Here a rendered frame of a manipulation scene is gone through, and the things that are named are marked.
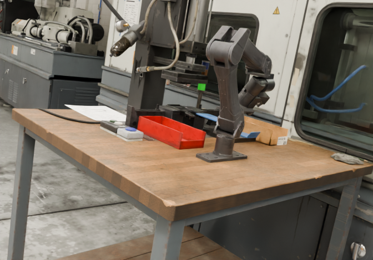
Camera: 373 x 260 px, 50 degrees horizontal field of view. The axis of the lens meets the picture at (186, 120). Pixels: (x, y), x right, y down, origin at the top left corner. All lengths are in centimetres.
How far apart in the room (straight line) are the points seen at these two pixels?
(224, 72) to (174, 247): 54
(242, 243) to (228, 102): 124
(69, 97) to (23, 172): 311
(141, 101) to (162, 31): 34
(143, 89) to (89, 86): 304
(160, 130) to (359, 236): 101
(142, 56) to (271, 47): 73
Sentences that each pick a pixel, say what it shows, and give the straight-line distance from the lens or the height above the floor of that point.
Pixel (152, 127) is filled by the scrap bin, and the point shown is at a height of 94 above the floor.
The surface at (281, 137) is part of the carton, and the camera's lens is 178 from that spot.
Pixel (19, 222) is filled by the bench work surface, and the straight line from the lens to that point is 181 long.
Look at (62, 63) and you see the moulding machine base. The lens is 470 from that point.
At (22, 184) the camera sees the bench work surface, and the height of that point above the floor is 60.
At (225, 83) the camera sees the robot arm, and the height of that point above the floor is 116.
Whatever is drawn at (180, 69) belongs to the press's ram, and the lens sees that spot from 169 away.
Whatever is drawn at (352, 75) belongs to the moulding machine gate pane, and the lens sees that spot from 192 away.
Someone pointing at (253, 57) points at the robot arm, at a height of 125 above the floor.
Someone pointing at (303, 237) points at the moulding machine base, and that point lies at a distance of 211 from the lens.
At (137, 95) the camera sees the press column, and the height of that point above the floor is 99.
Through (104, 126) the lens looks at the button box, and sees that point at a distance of 150.
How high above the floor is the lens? 125
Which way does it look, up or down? 10 degrees down
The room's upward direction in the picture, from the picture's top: 10 degrees clockwise
